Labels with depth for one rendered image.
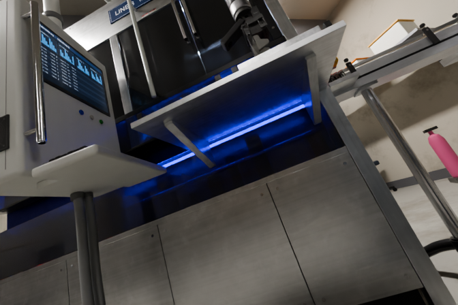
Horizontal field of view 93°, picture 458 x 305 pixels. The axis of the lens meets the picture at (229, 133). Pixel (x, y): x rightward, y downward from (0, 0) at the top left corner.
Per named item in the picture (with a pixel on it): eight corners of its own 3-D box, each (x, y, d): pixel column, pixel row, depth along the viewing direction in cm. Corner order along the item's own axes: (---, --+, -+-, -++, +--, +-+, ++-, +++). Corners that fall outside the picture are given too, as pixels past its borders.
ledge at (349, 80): (326, 99, 108) (324, 96, 109) (352, 88, 106) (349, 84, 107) (330, 86, 95) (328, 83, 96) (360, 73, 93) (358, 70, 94)
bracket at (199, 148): (210, 168, 102) (202, 143, 106) (216, 165, 101) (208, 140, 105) (173, 158, 70) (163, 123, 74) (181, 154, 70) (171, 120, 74)
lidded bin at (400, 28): (426, 33, 252) (414, 19, 259) (409, 33, 239) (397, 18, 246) (393, 58, 287) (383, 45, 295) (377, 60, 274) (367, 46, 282)
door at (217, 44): (207, 75, 117) (179, -1, 136) (283, 37, 109) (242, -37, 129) (206, 74, 116) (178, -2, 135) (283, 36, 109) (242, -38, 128)
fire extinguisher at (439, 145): (486, 173, 229) (447, 121, 250) (474, 180, 219) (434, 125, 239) (456, 179, 253) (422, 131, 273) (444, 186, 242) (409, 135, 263)
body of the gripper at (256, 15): (268, 24, 71) (254, -1, 75) (244, 37, 73) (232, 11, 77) (270, 39, 78) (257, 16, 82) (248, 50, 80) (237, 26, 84)
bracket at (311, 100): (314, 124, 93) (300, 99, 98) (321, 122, 93) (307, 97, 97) (324, 92, 62) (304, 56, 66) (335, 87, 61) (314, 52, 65)
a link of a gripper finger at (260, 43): (274, 47, 68) (263, 28, 72) (256, 56, 69) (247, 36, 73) (275, 54, 71) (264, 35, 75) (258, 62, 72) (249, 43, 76)
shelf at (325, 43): (194, 152, 115) (193, 149, 115) (324, 96, 103) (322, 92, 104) (131, 129, 70) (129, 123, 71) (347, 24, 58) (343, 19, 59)
